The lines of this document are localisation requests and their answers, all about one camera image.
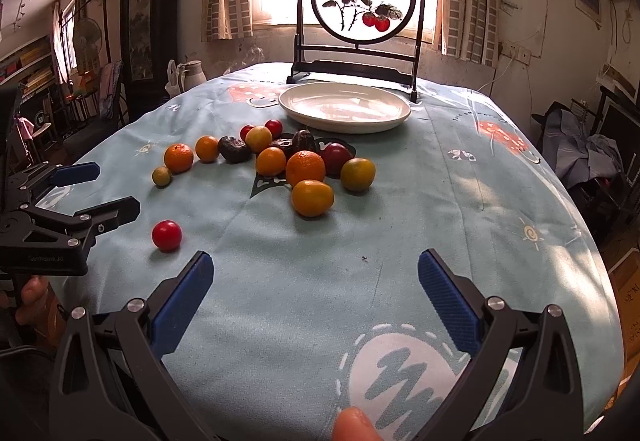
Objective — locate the light blue printed tablecloth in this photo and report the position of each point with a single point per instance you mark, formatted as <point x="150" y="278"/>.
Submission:
<point x="308" y="317"/>

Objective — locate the large textured orange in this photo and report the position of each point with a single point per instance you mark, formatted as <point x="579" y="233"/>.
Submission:
<point x="304" y="165"/>

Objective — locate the white ceramic jug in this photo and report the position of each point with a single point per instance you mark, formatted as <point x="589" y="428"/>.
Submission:
<point x="190" y="74"/>

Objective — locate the dark wrinkled passion fruit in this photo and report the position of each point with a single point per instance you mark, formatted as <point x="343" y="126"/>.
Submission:
<point x="234" y="150"/>

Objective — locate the small orange mandarin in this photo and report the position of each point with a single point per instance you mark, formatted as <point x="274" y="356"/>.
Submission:
<point x="206" y="149"/>

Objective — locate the yellow round fruit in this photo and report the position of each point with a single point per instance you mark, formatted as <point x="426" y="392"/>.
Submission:
<point x="258" y="139"/>

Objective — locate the dark framed wall painting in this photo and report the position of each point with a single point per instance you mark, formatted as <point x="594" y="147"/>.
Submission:
<point x="148" y="41"/>

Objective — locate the white oval plate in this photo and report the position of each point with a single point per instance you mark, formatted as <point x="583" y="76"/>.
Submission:
<point x="344" y="108"/>

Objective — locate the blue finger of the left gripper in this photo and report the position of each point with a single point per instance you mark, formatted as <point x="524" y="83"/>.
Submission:
<point x="94" y="220"/>
<point x="46" y="177"/>

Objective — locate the standing electric fan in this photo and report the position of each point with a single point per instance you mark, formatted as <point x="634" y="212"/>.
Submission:
<point x="87" y="41"/>

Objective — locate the red cherry tomato small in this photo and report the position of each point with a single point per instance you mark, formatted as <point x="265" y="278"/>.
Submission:
<point x="245" y="130"/>

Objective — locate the dark red plum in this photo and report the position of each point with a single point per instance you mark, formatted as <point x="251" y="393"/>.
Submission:
<point x="335" y="156"/>

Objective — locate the yellow-orange mandarin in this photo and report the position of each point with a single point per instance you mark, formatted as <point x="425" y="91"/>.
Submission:
<point x="312" y="198"/>

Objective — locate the black framed round painted screen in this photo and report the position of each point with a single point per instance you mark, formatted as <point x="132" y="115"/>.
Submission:
<point x="373" y="39"/>

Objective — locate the person's left hand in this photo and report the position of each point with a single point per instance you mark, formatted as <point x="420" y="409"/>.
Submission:
<point x="35" y="295"/>

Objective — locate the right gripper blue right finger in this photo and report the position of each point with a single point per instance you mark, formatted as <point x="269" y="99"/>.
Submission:
<point x="487" y="334"/>

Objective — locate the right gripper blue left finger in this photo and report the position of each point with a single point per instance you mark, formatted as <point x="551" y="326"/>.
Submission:
<point x="151" y="328"/>

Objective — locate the small green-yellow fruit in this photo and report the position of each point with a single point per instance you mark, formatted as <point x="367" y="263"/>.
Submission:
<point x="161" y="176"/>

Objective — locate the person's right hand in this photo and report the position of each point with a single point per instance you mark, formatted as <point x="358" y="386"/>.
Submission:
<point x="354" y="425"/>

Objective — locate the greenish yellow mandarin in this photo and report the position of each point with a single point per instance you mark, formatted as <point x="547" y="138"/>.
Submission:
<point x="358" y="174"/>

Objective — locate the pile of grey clothes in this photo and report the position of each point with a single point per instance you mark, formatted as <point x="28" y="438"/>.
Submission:
<point x="574" y="156"/>

